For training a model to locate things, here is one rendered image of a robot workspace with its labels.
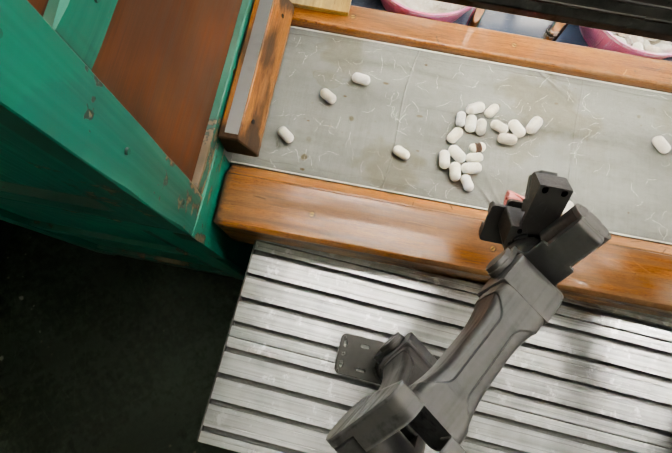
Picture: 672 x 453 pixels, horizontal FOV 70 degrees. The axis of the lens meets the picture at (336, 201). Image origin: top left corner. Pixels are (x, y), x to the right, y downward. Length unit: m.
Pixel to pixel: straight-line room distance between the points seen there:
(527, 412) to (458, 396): 0.49
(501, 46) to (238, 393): 0.80
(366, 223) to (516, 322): 0.35
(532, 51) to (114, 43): 0.76
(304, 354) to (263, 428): 0.14
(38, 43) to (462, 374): 0.45
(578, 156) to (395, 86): 0.36
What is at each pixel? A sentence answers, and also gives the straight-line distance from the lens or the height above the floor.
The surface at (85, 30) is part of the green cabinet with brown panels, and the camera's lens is 0.45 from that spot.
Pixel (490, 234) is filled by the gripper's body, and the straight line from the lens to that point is 0.76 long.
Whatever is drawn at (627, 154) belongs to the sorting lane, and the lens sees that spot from 1.05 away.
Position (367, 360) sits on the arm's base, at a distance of 0.90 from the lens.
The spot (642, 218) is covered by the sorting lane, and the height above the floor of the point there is 0.74.
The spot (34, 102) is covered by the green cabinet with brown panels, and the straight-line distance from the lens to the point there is 0.40.
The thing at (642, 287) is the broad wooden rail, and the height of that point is 0.76.
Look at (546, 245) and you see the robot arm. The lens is 0.64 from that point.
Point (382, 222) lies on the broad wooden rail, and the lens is 0.83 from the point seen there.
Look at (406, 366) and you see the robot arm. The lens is 0.69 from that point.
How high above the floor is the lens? 1.57
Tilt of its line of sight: 75 degrees down
